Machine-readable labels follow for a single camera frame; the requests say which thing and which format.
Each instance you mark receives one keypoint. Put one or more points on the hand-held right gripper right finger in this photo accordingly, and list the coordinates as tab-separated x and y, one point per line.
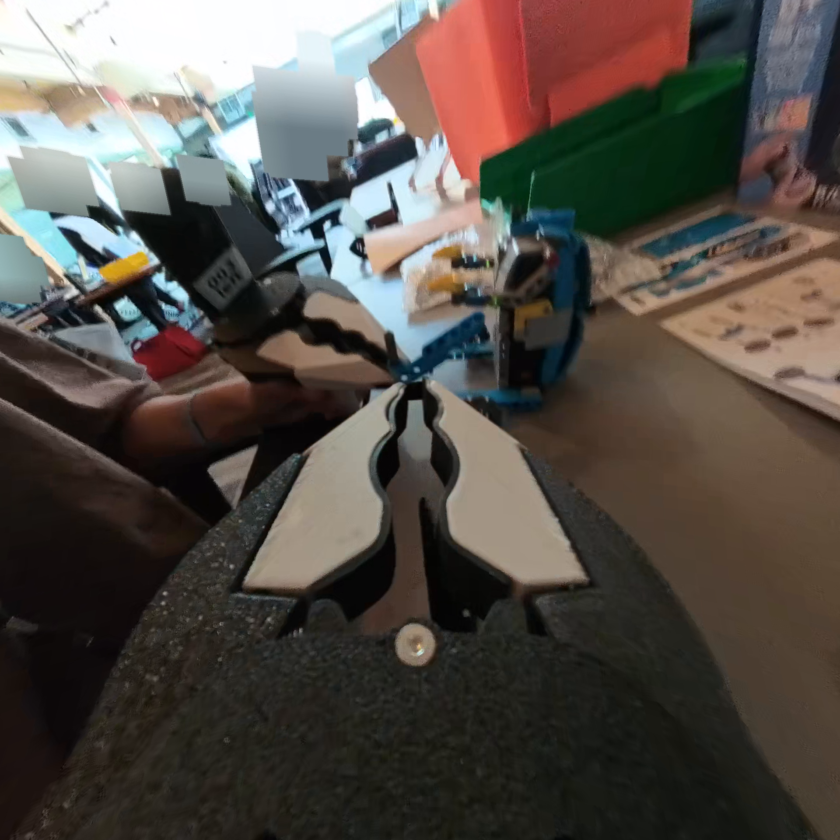
512	518

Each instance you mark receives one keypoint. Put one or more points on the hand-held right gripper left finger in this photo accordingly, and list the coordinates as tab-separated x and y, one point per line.
321	512

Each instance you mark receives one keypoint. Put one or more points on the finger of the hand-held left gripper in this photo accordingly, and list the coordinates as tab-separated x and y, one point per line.
341	318
321	361

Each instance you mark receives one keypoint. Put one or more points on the blue toy brick beam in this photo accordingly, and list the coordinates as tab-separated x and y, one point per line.
446	348

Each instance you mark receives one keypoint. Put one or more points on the person's left forearm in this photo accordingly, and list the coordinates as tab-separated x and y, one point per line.
164	426

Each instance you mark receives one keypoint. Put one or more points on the grey desk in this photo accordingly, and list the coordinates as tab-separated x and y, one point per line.
656	492

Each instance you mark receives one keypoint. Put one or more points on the person's left hand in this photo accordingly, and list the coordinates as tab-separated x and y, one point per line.
295	407

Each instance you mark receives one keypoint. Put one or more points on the clear plastic parts bag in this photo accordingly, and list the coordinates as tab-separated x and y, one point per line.
420	298

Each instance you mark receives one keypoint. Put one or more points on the black office chair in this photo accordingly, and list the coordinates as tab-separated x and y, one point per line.
321	223

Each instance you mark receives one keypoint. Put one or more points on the brown paper sheet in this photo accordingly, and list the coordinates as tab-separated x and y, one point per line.
420	239

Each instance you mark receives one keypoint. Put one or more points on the yellow box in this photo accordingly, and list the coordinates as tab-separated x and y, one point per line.
124	266

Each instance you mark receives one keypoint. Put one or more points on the wooden background table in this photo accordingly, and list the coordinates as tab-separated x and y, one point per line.
118	292

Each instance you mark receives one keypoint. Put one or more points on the blue grey toy brick robot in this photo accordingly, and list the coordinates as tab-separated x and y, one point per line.
551	328

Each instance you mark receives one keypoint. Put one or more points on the wooden board stand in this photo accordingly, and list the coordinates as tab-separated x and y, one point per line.
407	98

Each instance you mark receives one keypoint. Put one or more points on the person's brown clothing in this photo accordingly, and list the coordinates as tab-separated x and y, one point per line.
65	492

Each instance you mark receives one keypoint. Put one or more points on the orange felt bag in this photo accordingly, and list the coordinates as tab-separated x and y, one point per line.
492	85

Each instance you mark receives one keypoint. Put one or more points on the green storage bin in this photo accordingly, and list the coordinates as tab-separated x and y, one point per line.
623	170

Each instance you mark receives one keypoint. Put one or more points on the open instruction booklet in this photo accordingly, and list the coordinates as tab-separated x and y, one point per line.
774	328

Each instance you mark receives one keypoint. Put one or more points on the blue printed leaflet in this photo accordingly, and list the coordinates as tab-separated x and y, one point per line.
709	249

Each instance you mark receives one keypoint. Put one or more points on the toy robot kit box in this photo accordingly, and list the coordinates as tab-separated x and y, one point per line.
787	98

